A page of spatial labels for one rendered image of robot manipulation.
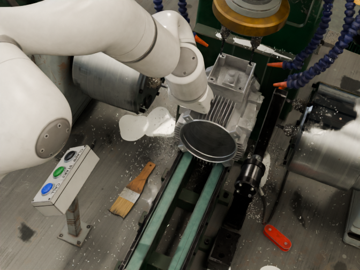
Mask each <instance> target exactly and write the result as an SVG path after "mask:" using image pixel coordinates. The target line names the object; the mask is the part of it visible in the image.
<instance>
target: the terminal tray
mask: <svg viewBox="0 0 360 270"><path fill-rule="evenodd" d="M227 66H229V67H227ZM255 67H256V63H253V62H251V65H249V61H246V60H244V59H241V58H238V57H234V56H231V55H228V54H225V53H222V55H220V54H219V55H218V57H217V59H216V62H215V64H214V66H213V68H212V70H211V72H210V74H209V76H208V78H207V84H208V86H209V87H210V88H211V90H212V92H213V95H214V97H215V95H216V99H218V97H219V96H220V98H219V100H221V99H222V97H223V100H222V101H225V98H226V103H228V100H229V104H231V103H232V106H233V107H234V105H235V103H236V106H235V108H236V109H237V110H238V111H239V110H241V108H242V106H243V104H244V101H245V98H246V96H247V94H248V91H249V88H250V86H251V83H252V80H253V76H254V74H253V73H254V69H255ZM221 68H222V69H221ZM227 69H228V70H227ZM221 71H222V72H221ZM220 74H221V75H220ZM239 74H240V75H239ZM238 77H239V79H238ZM218 78H219V79H218ZM243 81H244V82H243ZM217 82H218V83H217ZM241 82H242V83H241ZM232 101H233V102H232Z"/></svg>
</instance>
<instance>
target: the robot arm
mask: <svg viewBox="0 0 360 270"><path fill-rule="evenodd" d="M99 52H102V53H104V54H106V55H108V56H110V57H111V58H113V59H115V60H117V61H119V62H120V63H122V64H124V65H126V66H128V67H130V68H132V69H134V70H136V71H137V72H139V73H141V74H143V75H145V76H148V77H152V78H162V77H164V78H165V80H166V82H167V85H168V97H169V100H170V101H171V102H172V103H175V104H177V105H179V106H182V107H185V108H188V109H189V110H193V111H194V112H199V113H202V114H207V113H208V112H209V110H210V108H211V109H213V106H214V103H213V102H212V101H211V100H213V99H214V95H213V92H212V90H211V88H210V87H209V86H208V84H207V78H206V72H205V66H204V59H203V56H202V54H201V52H200V51H199V49H197V46H196V42H195V39H194V36H193V33H192V29H191V27H190V25H189V23H188V22H187V21H186V20H185V19H184V18H183V17H182V16H181V15H180V14H179V13H177V12H175V11H172V10H165V11H161V12H158V13H156V14H154V15H150V14H149V13H148V12H147V11H146V10H145V9H144V8H143V7H141V6H140V5H139V4H138V3H137V2H136V1H134V0H44V1H41V2H38V3H34V4H30V5H25V6H16V7H0V181H1V180H2V179H3V178H4V177H5V176H6V175H7V174H8V173H10V172H13V171H16V170H19V169H24V168H29V167H33V166H37V165H40V164H43V163H45V162H47V161H49V160H50V159H52V158H53V157H54V156H56V155H57V154H58V153H59V152H60V151H61V149H62V148H63V147H64V145H65V144H66V142H67V140H68V138H69V135H70V132H71V127H72V114H71V109H70V106H69V104H68V102H67V100H66V98H65V97H64V95H63V94H62V92H61V91H60V90H59V89H58V88H57V87H56V85H55V84H54V83H53V82H52V81H51V80H50V79H49V78H48V77H47V76H46V75H45V74H44V73H43V72H42V71H41V70H40V69H39V68H38V67H37V66H36V65H35V63H33V62H32V61H31V60H30V59H29V58H28V57H27V56H28V55H54V56H85V55H92V54H96V53H99Z"/></svg>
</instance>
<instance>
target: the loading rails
mask: <svg viewBox="0 0 360 270"><path fill-rule="evenodd" d="M248 154H249V153H248V152H245V153H244V156H243V158H240V159H239V160H238V161H235V160H234V162H236V163H239V164H241V165H242V163H243V161H244V160H245V159H247V158H248ZM198 159H199V158H198ZM197 162H198V160H197V157H195V159H194V155H192V157H191V153H190V152H189V151H187V152H182V151H181V150H179V151H178V154H177V156H176V158H175V160H174V162H173V164H172V166H171V168H170V169H169V168H166V169H165V171H164V173H163V175H162V177H161V181H162V182H163V183H162V185H161V187H160V189H159V191H158V193H157V195H156V197H155V199H154V201H152V205H151V207H150V209H149V211H148V212H146V211H144V212H143V213H142V215H141V217H140V219H139V221H138V225H139V226H141V227H140V228H139V229H138V230H137V234H136V236H135V238H134V240H133V242H132V244H131V246H130V248H129V250H128V252H127V254H126V256H125V258H124V260H123V261H118V262H117V264H116V266H115V268H114V270H190V268H191V265H192V263H193V260H194V258H195V256H196V253H197V251H198V250H200V251H203V252H206V253H208V254H209V253H210V250H211V248H212V245H213V243H214V240H215V239H213V238H211V237H208V236H206V235H204V233H205V231H206V229H207V226H208V224H209V221H210V219H211V217H212V214H213V212H214V209H215V206H216V204H217V203H219V204H221V205H225V206H227V207H228V206H229V203H230V201H231V198H232V196H233V193H232V192H229V191H226V190H224V189H223V187H224V185H225V183H226V180H227V178H228V175H229V173H230V170H231V168H232V166H233V164H232V166H229V167H224V165H223V164H222V163H217V166H216V163H214V166H213V168H212V170H211V172H210V174H209V177H208V179H207V181H206V184H205V186H204V188H203V190H202V192H201V194H198V193H196V192H193V191H191V190H188V189H186V188H185V187H186V185H187V183H188V181H189V179H190V177H191V175H192V173H193V171H194V168H195V166H196V164H197ZM234 162H233V163H234ZM176 206H177V207H180V208H182V209H185V210H187V211H190V212H192V215H191V217H190V219H189V222H188V224H187V226H186V228H185V231H184V233H183V236H182V238H181V240H180V242H179V245H178V247H177V249H176V251H175V254H174V256H173V258H171V257H168V256H165V255H163V254H161V253H158V252H156V249H157V247H158V244H159V242H160V240H161V238H162V236H163V234H164V232H165V230H166V228H167V225H168V223H169V221H170V219H171V217H172V215H173V213H174V211H175V209H176Z"/></svg>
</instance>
